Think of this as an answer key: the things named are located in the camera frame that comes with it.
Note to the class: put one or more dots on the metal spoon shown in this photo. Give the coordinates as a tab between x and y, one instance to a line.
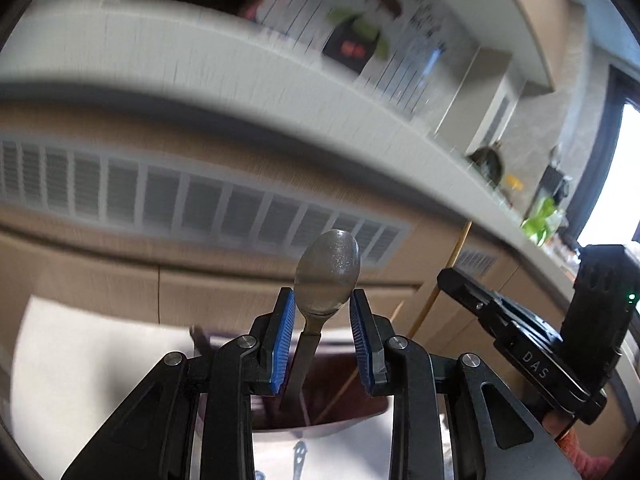
327	270

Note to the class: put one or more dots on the dark round pot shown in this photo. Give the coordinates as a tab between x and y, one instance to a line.
487	164

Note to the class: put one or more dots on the black appliance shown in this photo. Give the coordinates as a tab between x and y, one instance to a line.
555	182

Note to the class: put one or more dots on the long white vent grille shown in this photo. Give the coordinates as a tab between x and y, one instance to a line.
200	200

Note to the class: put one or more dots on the small white vent grille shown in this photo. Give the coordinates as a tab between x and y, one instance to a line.
475	261

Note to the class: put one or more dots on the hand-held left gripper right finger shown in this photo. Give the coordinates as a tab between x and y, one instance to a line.
361	340

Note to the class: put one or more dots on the person's right hand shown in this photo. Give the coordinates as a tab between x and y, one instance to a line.
556	422

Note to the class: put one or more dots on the grey countertop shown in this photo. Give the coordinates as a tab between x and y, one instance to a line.
200	60

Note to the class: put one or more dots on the window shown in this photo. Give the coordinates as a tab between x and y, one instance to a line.
617	180

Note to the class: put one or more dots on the beige wall cabinet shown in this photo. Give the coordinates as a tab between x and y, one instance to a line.
520	15

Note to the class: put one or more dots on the person's right forearm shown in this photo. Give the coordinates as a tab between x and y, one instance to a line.
590	457

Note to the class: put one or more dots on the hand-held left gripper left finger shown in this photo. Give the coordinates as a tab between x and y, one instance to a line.
281	340

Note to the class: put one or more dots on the wall poster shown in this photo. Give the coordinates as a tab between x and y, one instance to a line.
360	35

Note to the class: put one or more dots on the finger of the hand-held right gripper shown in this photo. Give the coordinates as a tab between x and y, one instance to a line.
467	287

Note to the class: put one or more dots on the beige base cabinet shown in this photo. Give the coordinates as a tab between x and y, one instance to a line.
100	270

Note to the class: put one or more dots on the yellow object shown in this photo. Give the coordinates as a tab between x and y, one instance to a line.
513	183

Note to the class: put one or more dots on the wooden chopstick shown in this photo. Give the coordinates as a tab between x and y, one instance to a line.
336	397
457	255

